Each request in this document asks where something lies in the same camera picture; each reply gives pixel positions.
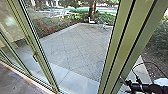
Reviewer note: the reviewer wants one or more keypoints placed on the green glass door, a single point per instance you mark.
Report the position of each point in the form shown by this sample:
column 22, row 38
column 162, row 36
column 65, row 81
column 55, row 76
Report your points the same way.
column 146, row 33

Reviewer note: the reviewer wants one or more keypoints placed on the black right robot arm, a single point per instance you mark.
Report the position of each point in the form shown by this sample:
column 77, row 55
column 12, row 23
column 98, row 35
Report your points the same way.
column 159, row 90

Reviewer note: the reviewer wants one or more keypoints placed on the dark green shrub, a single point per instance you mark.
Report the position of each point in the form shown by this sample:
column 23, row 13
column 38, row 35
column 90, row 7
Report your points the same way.
column 160, row 40

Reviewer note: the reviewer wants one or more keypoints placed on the white garden chair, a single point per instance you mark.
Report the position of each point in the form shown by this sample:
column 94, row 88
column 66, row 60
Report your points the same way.
column 104, row 25
column 91, row 20

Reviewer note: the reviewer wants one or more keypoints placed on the tree trunk outdoors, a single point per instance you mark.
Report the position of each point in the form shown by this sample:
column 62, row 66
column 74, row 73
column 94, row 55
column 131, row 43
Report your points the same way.
column 92, row 6

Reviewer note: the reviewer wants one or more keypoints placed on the white outdoor railing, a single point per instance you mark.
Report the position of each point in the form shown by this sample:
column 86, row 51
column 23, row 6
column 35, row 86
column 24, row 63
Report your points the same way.
column 53, row 12

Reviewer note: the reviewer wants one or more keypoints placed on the small frame latch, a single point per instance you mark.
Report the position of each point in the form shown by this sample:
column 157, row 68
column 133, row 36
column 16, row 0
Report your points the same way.
column 34, row 57

